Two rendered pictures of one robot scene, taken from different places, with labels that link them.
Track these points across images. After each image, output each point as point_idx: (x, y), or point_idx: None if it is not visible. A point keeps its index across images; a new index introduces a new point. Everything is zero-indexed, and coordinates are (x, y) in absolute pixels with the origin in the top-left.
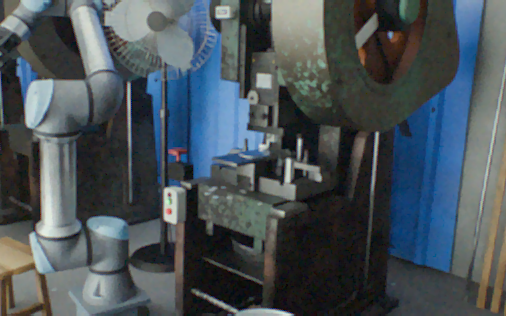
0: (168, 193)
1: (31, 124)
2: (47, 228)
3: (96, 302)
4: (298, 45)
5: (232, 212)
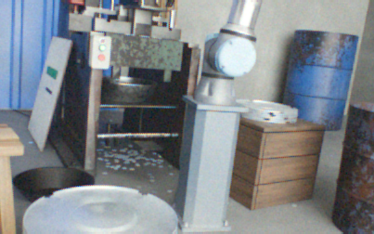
0: (103, 39)
1: None
2: (252, 31)
3: (234, 102)
4: None
5: (145, 53)
